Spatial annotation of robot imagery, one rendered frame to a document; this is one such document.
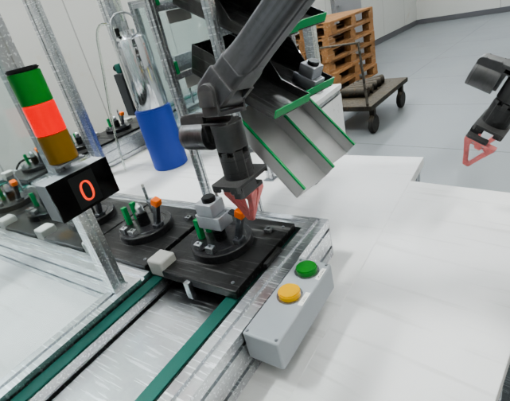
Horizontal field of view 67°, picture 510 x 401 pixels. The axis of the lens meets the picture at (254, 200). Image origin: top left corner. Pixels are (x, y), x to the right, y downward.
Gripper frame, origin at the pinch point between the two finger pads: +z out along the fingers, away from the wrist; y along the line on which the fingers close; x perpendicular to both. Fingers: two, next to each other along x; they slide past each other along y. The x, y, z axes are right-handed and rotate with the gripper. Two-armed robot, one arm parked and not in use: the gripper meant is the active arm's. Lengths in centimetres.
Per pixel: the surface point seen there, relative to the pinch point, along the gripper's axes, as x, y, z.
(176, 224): -29.0, -4.7, 8.4
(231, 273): -2.2, 7.5, 9.0
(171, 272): -15.6, 11.3, 8.8
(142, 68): -83, -58, -25
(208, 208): -8.6, 2.1, -2.1
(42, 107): -19.2, 19.6, -29.6
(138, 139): -126, -77, 11
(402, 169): 12, -65, 20
